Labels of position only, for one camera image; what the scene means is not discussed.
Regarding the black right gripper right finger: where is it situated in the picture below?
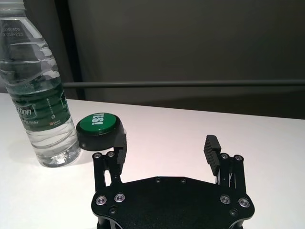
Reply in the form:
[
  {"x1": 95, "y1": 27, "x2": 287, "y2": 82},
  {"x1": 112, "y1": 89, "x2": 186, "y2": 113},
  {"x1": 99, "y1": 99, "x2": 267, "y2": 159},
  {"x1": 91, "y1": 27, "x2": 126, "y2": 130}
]
[{"x1": 203, "y1": 135, "x2": 246, "y2": 191}]

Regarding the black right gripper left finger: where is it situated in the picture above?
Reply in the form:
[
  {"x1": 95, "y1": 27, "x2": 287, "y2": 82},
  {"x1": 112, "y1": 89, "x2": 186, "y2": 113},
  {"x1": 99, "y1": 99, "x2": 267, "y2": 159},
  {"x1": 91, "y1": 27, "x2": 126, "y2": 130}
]
[{"x1": 92, "y1": 133, "x2": 128, "y2": 191}]

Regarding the green YES button black base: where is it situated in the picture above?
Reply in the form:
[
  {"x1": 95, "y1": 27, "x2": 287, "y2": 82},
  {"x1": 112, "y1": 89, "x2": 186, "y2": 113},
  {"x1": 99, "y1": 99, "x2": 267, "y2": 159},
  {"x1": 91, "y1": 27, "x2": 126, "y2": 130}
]
[{"x1": 76, "y1": 112, "x2": 126, "y2": 151}]

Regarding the clear water bottle green label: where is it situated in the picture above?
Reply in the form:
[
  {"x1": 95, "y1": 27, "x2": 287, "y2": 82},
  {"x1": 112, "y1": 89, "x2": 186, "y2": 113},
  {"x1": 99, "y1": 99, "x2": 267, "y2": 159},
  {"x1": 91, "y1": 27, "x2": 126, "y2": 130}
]
[{"x1": 0, "y1": 0, "x2": 81, "y2": 167}]

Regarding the grey horizontal wall rail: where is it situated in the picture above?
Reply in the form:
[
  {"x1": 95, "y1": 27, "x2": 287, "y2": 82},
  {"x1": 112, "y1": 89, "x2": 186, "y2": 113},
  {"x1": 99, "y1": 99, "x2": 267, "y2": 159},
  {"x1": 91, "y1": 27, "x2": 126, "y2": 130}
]
[{"x1": 63, "y1": 80, "x2": 305, "y2": 89}]

